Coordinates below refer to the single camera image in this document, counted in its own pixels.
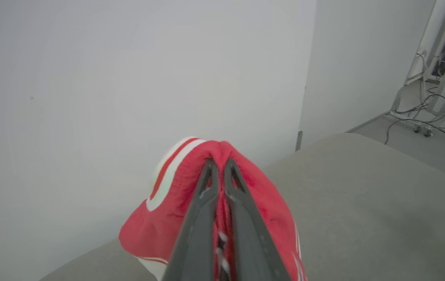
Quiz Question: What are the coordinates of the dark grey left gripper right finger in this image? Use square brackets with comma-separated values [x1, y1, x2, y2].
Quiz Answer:
[224, 158, 291, 281]

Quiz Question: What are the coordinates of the white metal wheeled stand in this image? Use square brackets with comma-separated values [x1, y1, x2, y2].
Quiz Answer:
[388, 50, 445, 138]

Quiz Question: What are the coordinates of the red garment with white stripes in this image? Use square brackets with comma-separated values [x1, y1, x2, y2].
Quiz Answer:
[118, 137, 308, 281]

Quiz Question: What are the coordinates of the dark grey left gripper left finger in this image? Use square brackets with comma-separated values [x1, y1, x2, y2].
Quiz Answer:
[162, 159, 220, 281]

